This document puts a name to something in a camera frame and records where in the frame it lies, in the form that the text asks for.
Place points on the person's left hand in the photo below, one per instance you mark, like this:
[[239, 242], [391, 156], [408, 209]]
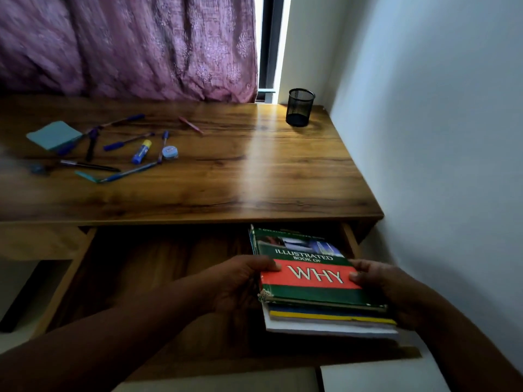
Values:
[[237, 285]]

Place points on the person's right hand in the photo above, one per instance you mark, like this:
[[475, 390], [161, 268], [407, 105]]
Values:
[[400, 293]]

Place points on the green red hardcover book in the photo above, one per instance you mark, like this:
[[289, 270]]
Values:
[[310, 253]]

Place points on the white thin book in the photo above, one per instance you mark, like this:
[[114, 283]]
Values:
[[327, 328]]

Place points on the round blue tape tin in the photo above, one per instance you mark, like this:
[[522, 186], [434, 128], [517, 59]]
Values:
[[170, 152]]

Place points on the long blue pen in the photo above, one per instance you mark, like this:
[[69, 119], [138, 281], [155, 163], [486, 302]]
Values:
[[126, 172]]

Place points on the clear pen blue cap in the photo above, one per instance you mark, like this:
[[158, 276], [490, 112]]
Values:
[[163, 144]]

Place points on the blue glue stick yellow cap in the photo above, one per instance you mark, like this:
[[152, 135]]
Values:
[[141, 153]]

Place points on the blue grip pen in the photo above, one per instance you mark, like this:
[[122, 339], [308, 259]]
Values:
[[116, 146]]

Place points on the teal pen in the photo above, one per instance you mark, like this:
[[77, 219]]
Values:
[[86, 177]]

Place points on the slim blue capped pen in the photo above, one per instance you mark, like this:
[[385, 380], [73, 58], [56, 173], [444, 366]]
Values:
[[130, 118]]

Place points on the dark pen blue tip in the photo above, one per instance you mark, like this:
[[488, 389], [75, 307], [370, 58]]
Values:
[[92, 146]]

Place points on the blue sticky note pad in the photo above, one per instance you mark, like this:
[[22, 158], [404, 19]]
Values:
[[53, 135]]

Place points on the person's left forearm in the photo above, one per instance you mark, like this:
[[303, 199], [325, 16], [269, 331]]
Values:
[[102, 342]]

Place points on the person's right forearm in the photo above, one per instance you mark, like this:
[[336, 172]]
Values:
[[470, 355]]

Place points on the black mesh pen holder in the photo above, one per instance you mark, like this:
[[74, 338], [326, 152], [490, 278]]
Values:
[[300, 110]]

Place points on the purple patterned curtain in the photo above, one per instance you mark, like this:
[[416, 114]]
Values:
[[122, 44]]

